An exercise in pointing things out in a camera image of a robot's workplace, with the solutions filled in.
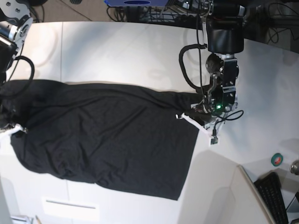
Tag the pencil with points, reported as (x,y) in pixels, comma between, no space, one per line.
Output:
(38,220)

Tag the black t-shirt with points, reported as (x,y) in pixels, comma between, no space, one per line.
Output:
(121,137)

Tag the metal knob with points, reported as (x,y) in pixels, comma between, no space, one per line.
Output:
(294,168)

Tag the black keyboard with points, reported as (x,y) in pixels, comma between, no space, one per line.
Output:
(269,189)

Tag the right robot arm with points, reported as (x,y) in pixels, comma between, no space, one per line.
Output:
(15,22)

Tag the green tape roll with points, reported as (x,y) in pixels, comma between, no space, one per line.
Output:
(277,159)

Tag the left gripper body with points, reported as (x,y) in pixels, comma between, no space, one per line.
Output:
(204,118)

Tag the white partition panel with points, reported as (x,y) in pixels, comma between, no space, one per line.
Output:
(218,191)

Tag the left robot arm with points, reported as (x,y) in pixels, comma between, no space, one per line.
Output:
(221,24)

